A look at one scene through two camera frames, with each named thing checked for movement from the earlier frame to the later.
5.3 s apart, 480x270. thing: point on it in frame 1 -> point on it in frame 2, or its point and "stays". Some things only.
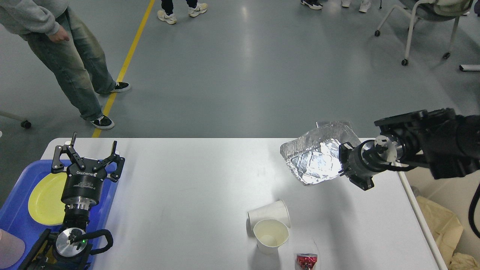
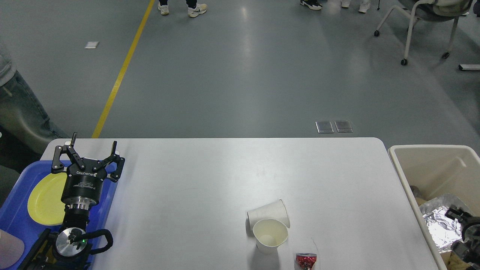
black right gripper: [366, 159] -> [470, 250]
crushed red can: [306, 261] stays
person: [69, 50] -> [26, 132]
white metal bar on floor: [469, 67] stays
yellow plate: [44, 201] stays
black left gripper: [83, 187] stays
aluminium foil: [314, 156] -> [444, 230]
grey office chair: [440, 10] stays
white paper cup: [270, 234] stays
